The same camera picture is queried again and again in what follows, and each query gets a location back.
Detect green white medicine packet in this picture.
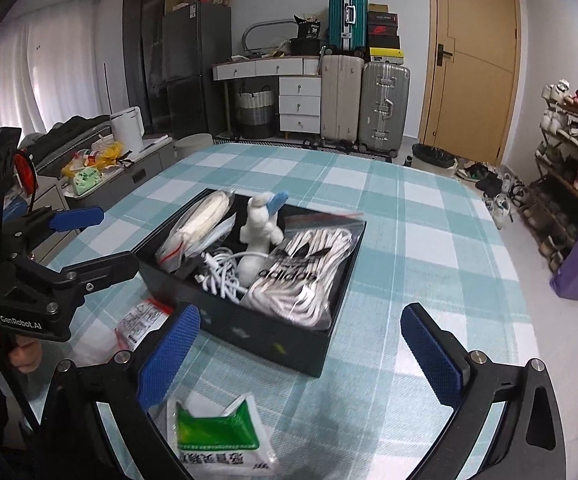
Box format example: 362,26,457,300
166,392,281,477

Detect bagged white strap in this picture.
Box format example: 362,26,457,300
155,187,239,276

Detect white plush toy blue tips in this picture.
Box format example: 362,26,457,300
238,191,289,287

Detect person's left hand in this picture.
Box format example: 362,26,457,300
9,335,42,374

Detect grey low cabinet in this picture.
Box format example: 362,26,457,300
15,136,177,261

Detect plaid teal tablecloth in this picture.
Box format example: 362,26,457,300
49,143,538,479

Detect white appliance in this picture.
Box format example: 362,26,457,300
110,106,144,155

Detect black cardboard box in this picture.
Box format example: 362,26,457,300
132,188,359,378

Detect white curtain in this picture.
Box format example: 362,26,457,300
0,0,101,136

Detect shoe rack with shoes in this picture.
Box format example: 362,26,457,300
519,79,578,272

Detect woven laundry basket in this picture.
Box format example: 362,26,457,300
236,86,276,140

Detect black refrigerator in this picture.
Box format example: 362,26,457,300
163,2,232,139

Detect dark tall wardrobe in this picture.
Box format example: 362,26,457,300
122,0,196,134

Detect wooden door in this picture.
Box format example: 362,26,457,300
419,0,521,165

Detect silver suitcase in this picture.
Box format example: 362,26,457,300
357,62,410,158

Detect white drawer desk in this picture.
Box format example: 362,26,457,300
213,56,321,138

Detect beige suitcase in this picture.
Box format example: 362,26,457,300
320,55,365,145

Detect stack of shoe boxes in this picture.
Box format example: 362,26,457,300
367,3,404,65

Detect teal suitcase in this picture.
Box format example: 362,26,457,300
328,0,368,55

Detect white charging cable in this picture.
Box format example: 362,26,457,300
193,246,255,304

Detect bagged white rope adidas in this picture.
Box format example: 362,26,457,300
243,211,366,330

